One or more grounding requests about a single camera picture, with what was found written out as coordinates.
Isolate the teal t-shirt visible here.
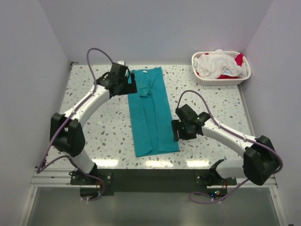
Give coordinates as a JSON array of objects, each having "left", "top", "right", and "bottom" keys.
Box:
[{"left": 128, "top": 67, "right": 179, "bottom": 157}]

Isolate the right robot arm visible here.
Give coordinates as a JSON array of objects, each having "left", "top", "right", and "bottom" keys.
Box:
[{"left": 171, "top": 105, "right": 282, "bottom": 186}]

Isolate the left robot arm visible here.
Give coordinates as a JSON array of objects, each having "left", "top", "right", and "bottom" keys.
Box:
[{"left": 50, "top": 61, "right": 137, "bottom": 185}]

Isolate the white laundry basket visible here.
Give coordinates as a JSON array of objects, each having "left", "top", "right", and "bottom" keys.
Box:
[{"left": 191, "top": 49, "right": 251, "bottom": 86}]

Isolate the white t-shirt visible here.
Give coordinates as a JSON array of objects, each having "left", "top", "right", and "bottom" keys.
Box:
[{"left": 193, "top": 48, "right": 249, "bottom": 80}]

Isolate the red t-shirt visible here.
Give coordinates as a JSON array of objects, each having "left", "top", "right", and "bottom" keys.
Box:
[{"left": 199, "top": 53, "right": 245, "bottom": 80}]

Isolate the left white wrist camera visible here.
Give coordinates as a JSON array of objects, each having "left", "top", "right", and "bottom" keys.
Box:
[{"left": 116, "top": 61, "right": 127, "bottom": 66}]

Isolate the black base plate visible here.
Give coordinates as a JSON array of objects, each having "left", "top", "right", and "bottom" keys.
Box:
[{"left": 69, "top": 169, "right": 237, "bottom": 198}]

